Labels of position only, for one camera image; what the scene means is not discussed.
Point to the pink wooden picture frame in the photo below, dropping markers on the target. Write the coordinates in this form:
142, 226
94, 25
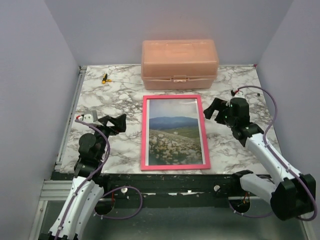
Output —
171, 168

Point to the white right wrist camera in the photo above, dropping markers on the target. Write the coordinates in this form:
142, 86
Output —
237, 94

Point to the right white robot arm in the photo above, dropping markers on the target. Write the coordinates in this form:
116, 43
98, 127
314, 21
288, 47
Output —
290, 193

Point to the yellow black screwdriver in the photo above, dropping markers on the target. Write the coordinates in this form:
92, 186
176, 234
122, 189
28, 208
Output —
105, 80

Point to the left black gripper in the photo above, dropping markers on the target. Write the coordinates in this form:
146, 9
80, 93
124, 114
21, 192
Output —
119, 123

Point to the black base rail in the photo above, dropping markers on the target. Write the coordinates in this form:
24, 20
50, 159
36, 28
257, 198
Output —
155, 190

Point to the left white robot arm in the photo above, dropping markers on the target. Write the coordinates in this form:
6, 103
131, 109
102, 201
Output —
85, 191

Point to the pink translucent plastic toolbox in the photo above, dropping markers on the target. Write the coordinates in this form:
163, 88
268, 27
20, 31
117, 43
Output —
179, 64

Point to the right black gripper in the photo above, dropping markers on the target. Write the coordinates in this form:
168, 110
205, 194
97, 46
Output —
218, 104

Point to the landscape photo print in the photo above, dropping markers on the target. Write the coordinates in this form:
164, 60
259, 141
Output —
173, 134

